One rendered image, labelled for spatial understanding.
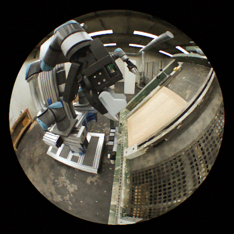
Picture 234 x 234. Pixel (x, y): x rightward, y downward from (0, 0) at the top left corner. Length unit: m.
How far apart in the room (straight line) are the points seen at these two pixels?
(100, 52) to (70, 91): 0.11
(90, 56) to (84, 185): 1.58
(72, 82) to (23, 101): 5.14
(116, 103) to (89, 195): 1.49
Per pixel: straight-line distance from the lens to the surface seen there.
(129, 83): 4.50
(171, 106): 0.59
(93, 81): 0.16
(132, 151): 0.51
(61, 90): 0.86
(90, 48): 0.17
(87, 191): 1.53
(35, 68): 0.63
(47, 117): 0.59
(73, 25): 0.24
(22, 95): 5.28
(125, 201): 0.56
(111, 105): 0.17
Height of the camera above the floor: 1.44
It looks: 36 degrees down
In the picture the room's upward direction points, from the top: straight up
